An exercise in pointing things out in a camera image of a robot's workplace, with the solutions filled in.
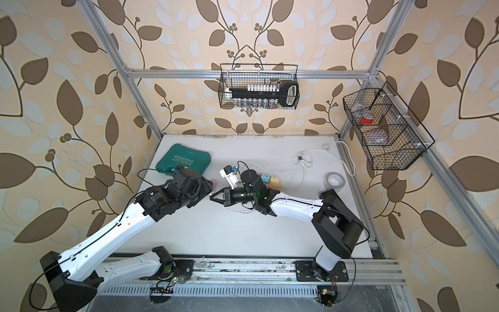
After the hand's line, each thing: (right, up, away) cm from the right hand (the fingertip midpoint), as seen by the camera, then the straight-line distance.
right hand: (211, 197), depth 74 cm
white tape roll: (+58, +3, +25) cm, 63 cm away
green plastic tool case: (-27, +16, +31) cm, 44 cm away
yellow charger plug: (+26, +3, +18) cm, 32 cm away
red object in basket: (+64, +31, +7) cm, 71 cm away
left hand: (0, +5, 0) cm, 5 cm away
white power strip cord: (+69, +20, +43) cm, 84 cm away
